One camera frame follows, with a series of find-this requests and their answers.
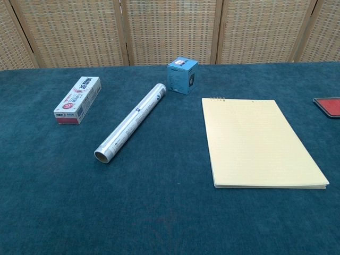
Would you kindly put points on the woven bamboo folding screen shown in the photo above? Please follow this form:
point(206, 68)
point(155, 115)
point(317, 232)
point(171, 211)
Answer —
point(170, 29)

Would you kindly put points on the silver foil roll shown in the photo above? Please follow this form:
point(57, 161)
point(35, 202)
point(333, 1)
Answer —
point(130, 123)

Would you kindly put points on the red card in clear sleeve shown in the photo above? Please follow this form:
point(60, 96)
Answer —
point(329, 106)

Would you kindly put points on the blue felt table cloth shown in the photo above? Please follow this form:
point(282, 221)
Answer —
point(159, 202)

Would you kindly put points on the white red toothpaste box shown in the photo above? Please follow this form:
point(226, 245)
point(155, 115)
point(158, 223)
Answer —
point(78, 101)

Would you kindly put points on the yellow spiral notepad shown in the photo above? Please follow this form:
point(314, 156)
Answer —
point(257, 143)

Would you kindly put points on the small blue cube box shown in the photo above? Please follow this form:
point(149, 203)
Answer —
point(182, 77)

